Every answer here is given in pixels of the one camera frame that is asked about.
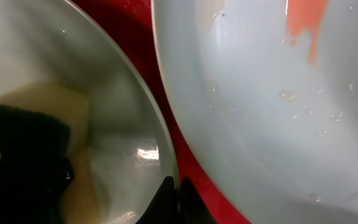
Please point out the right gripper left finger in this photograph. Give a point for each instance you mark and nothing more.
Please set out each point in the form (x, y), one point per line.
(163, 207)

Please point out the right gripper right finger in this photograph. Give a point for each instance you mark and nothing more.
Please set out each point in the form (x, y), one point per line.
(192, 208)

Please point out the green yellow sponge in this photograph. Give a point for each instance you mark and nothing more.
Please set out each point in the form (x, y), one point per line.
(45, 173)

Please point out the light blue plate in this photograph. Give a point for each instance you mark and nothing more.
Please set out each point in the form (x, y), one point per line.
(129, 148)
(265, 93)

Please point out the light blue plate front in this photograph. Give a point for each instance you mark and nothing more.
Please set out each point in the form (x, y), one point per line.
(129, 148)

